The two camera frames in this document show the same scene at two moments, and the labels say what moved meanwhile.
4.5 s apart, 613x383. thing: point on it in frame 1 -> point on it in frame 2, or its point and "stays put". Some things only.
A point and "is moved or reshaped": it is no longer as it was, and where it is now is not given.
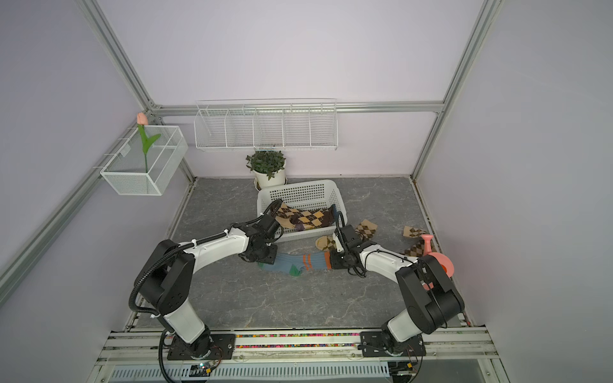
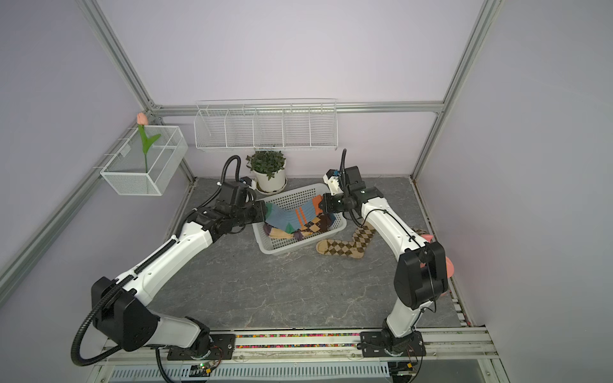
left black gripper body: x=266 y=254 -> x=249 y=214
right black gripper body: x=338 y=259 -> x=334 y=203
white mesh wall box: x=126 y=171 stays put
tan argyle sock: x=365 y=231 stays put
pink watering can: x=445 y=262 stays put
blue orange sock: x=288 y=263 -> x=288 y=221
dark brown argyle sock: x=299 y=219 is moved or reshaped
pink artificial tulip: x=142 y=120 stays put
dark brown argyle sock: x=320 y=218 is moved or reshaped
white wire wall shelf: x=266 y=124 stays put
